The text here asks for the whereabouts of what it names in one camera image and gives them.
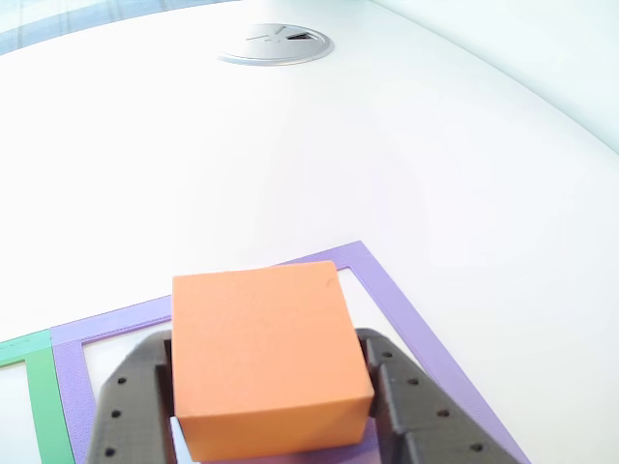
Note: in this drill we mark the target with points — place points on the purple block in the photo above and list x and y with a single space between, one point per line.
314 455

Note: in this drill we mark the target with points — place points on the orange block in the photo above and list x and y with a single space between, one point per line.
266 348

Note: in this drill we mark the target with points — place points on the green square frame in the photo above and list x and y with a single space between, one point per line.
43 401

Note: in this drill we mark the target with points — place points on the purple square frame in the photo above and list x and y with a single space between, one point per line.
411 319

